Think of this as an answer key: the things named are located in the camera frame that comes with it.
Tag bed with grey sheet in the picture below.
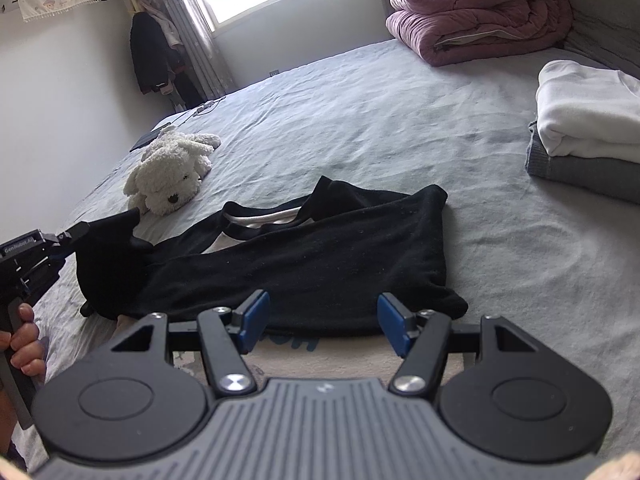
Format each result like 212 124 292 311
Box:
10 37 640 480

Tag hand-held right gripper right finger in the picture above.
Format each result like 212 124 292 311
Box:
376 291 546 397

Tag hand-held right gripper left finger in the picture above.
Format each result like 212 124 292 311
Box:
106 289 272 397

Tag folded white garment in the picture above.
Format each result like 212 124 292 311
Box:
535 60 640 163

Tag white charging cable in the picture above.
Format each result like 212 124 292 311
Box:
160 95 227 126

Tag white plush dog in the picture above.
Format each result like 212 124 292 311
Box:
124 132 222 217

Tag dark tablet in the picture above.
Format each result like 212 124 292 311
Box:
130 127 176 154

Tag black and cream sweatshirt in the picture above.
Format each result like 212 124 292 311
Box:
75 176 481 382

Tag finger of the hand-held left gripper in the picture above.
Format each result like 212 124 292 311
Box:
55 222 92 257

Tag person's left hand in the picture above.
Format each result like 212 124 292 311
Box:
0 305 49 377

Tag folded pink quilt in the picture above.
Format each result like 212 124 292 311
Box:
386 0 573 67

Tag folded grey garment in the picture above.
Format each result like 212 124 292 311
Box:
525 120 640 204

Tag grey quilted headboard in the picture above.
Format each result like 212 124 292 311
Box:
550 0 640 86

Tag grey patterned curtain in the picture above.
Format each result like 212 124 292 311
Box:
125 0 236 106

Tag hanging dark clothes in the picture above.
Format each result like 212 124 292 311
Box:
129 0 201 106

